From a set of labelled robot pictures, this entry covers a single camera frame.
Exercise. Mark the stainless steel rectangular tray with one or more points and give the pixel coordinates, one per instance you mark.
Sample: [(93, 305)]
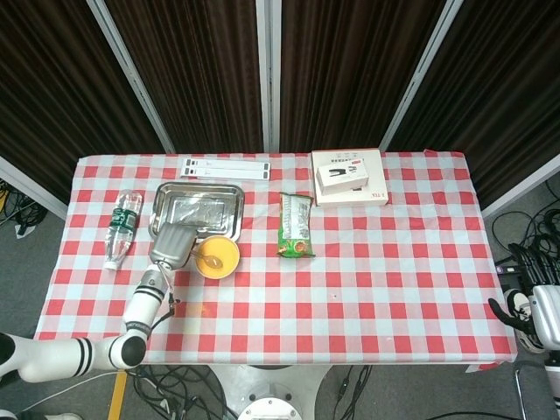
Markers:
[(197, 201)]

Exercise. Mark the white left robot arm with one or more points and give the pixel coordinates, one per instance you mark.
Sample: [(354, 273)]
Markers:
[(142, 302)]

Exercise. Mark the black power strip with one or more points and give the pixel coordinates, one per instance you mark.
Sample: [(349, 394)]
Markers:
[(507, 268)]

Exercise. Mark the clear plastic water bottle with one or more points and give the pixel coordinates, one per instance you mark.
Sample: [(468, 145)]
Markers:
[(122, 223)]

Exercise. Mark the large flat white box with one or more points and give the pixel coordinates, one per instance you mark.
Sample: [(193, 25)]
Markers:
[(376, 179)]

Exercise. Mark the dark brown partition panel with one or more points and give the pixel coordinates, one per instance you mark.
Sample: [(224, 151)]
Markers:
[(503, 87), (350, 65), (197, 65), (52, 87)]

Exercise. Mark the yellow floor tape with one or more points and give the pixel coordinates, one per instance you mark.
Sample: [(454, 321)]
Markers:
[(117, 394)]

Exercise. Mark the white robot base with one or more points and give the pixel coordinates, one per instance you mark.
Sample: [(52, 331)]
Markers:
[(267, 389)]

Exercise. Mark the white partition post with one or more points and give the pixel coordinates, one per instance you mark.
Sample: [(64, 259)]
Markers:
[(131, 74), (268, 74), (520, 188), (30, 188), (420, 74)]

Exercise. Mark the long flat white box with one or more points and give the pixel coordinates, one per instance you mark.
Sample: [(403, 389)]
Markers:
[(232, 163), (232, 173)]

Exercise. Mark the red white checkered tablecloth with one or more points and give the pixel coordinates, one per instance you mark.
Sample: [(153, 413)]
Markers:
[(350, 284)]

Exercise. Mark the green snack bag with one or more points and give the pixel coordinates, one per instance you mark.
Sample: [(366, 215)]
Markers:
[(296, 227)]

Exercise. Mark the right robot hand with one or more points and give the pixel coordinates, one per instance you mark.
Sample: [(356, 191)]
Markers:
[(544, 315)]

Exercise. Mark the small white stapler box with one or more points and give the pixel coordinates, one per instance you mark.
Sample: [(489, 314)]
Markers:
[(341, 179)]

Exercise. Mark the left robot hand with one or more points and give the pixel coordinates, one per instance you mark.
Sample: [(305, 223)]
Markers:
[(172, 245)]

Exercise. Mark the beige bowl of orange powder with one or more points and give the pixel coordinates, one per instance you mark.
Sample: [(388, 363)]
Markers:
[(228, 259)]

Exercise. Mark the grey metal chair leg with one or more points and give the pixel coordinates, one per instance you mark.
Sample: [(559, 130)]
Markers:
[(520, 394)]

